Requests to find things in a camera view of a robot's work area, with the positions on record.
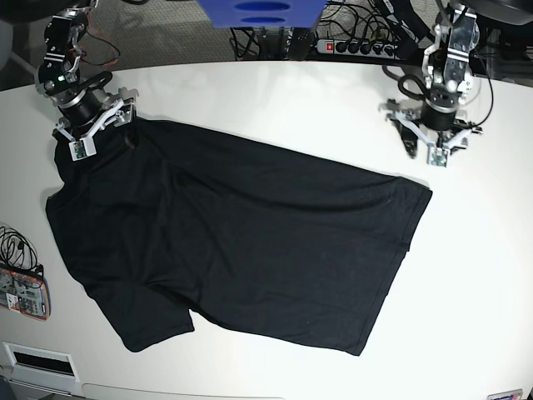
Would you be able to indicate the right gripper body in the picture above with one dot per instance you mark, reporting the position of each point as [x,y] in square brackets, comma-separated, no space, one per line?
[79,108]

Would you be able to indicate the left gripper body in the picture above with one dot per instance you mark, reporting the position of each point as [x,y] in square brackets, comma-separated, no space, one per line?
[425,115]

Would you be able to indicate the black T-shirt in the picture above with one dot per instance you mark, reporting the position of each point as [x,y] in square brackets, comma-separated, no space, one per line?
[256,238]

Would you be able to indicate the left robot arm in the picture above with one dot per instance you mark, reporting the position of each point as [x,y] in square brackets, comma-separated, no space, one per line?
[446,80]

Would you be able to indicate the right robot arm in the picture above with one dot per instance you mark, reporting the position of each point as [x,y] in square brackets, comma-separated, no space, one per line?
[60,69]

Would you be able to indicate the grey office chair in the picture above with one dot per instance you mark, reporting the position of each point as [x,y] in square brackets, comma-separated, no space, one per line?
[15,70]

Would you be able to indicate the white power strip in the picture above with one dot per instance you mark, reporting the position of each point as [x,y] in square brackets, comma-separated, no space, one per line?
[358,47]

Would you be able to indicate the black box under stool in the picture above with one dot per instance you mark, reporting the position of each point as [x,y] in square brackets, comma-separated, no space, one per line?
[300,43]

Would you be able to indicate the blue plastic stool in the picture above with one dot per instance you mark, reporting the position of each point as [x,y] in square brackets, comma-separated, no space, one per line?
[262,13]

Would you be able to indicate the orange printed pouch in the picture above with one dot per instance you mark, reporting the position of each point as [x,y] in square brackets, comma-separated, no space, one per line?
[26,294]

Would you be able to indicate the sticker card at edge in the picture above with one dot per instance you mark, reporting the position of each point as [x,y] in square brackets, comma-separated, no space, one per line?
[515,394]

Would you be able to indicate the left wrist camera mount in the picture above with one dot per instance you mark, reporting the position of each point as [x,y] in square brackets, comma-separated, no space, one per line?
[436,153]

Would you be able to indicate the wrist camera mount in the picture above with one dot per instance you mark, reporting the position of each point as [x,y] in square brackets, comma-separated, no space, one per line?
[436,153]
[121,112]

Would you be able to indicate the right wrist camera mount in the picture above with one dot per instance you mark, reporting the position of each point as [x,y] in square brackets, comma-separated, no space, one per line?
[121,112]

